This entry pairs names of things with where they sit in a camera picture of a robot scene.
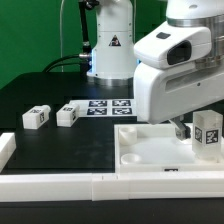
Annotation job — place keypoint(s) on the white square tabletop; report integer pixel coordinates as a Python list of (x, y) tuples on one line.
[(155, 148)]

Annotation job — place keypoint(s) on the white front fence bar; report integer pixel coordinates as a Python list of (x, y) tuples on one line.
[(98, 187)]

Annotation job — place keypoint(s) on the white left fence piece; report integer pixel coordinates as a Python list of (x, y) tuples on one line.
[(7, 147)]

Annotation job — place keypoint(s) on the white marker sheet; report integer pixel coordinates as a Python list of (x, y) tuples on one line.
[(106, 107)]

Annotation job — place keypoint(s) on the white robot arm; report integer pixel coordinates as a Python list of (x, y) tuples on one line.
[(113, 61)]

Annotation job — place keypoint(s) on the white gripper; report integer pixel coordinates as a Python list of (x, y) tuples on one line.
[(165, 94)]

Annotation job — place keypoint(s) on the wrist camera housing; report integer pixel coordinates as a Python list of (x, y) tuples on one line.
[(168, 46)]

